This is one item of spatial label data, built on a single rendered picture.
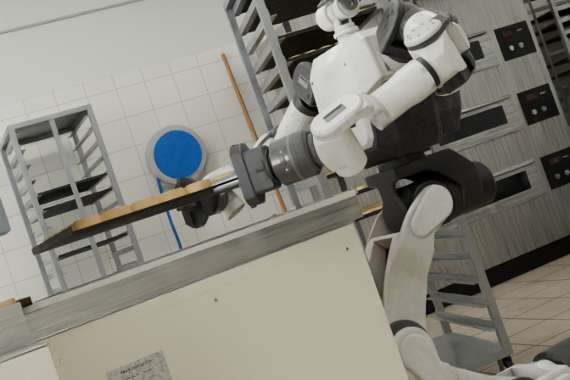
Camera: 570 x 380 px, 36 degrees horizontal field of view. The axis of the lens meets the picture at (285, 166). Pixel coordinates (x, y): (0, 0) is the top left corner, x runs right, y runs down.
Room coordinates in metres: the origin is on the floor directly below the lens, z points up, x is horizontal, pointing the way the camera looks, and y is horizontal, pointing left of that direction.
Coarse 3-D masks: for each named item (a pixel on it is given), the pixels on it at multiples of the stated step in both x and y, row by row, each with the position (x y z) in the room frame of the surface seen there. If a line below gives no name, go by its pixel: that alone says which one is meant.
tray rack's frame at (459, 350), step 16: (240, 48) 3.76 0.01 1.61; (256, 80) 3.76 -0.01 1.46; (256, 96) 3.75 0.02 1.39; (272, 128) 3.76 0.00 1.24; (288, 192) 3.76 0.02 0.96; (432, 288) 3.84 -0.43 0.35; (448, 336) 3.78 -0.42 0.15; (464, 336) 3.67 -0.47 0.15; (448, 352) 3.49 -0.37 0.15; (464, 352) 3.40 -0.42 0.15; (480, 352) 3.31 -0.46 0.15; (496, 352) 3.24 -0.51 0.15; (464, 368) 3.21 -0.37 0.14
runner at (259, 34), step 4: (268, 12) 3.16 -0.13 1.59; (272, 16) 3.17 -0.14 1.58; (272, 20) 3.24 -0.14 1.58; (260, 24) 3.34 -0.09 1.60; (260, 28) 3.36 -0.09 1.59; (256, 32) 3.46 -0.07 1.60; (260, 32) 3.39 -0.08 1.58; (264, 32) 3.41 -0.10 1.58; (252, 36) 3.56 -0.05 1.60; (256, 36) 3.48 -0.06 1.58; (260, 36) 3.47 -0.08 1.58; (252, 40) 3.58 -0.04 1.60; (256, 40) 3.51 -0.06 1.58; (260, 40) 3.54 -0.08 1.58; (248, 44) 3.69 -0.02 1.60; (252, 44) 3.61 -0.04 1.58; (256, 44) 3.60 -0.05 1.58; (248, 48) 3.72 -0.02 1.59; (252, 48) 3.66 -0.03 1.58; (256, 48) 3.69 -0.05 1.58; (248, 52) 3.74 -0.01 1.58; (252, 52) 3.74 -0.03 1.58
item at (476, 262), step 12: (384, 0) 3.25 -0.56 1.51; (468, 228) 3.25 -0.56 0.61; (468, 240) 3.24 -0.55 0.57; (480, 264) 3.25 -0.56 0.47; (480, 276) 3.24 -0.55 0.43; (480, 288) 3.27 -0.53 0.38; (492, 300) 3.25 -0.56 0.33; (492, 312) 3.24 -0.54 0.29; (504, 336) 3.25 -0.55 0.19; (504, 348) 3.24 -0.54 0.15
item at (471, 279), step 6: (432, 276) 3.75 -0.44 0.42; (438, 276) 3.67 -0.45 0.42; (444, 276) 3.59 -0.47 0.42; (450, 276) 3.52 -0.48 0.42; (456, 276) 3.46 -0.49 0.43; (462, 276) 3.39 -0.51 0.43; (468, 276) 3.33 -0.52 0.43; (474, 276) 3.27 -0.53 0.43; (450, 282) 3.47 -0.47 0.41; (456, 282) 3.41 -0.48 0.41; (462, 282) 3.35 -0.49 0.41; (468, 282) 3.31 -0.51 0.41; (474, 282) 3.26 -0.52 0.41
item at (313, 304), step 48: (336, 240) 1.80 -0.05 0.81; (192, 288) 1.65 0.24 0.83; (240, 288) 1.69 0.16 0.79; (288, 288) 1.74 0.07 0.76; (336, 288) 1.78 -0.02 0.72; (48, 336) 1.53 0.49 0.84; (96, 336) 1.56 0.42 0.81; (144, 336) 1.60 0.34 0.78; (192, 336) 1.64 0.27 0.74; (240, 336) 1.68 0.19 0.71; (288, 336) 1.72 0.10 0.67; (336, 336) 1.77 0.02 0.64; (384, 336) 1.81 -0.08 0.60
